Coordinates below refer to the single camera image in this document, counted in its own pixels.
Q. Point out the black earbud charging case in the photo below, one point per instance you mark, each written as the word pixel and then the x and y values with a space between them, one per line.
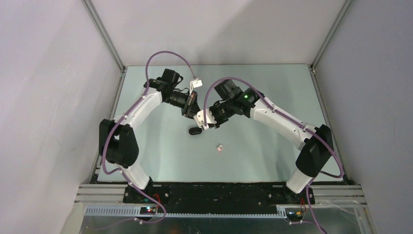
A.
pixel 195 131

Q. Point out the right controller board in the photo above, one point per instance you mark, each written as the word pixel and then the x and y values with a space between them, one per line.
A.
pixel 295 217

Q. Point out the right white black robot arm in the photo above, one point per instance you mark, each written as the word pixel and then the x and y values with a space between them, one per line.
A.
pixel 314 143

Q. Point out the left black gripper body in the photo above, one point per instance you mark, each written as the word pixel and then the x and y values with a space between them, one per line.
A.
pixel 186 109

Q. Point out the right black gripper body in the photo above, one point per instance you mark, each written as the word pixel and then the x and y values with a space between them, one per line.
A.
pixel 222 112

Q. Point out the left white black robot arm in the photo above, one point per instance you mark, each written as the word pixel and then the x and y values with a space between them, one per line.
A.
pixel 117 137

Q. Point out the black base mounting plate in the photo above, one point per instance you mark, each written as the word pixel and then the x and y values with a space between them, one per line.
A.
pixel 219 198

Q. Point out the aluminium frame rail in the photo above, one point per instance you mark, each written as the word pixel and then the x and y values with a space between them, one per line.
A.
pixel 107 199

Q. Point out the controller board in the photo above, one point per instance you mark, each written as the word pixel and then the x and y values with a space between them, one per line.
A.
pixel 148 210
pixel 295 217

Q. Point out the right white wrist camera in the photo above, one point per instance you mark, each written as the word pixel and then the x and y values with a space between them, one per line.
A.
pixel 205 119

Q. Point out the left controller board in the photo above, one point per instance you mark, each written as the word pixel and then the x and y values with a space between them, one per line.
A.
pixel 148 210

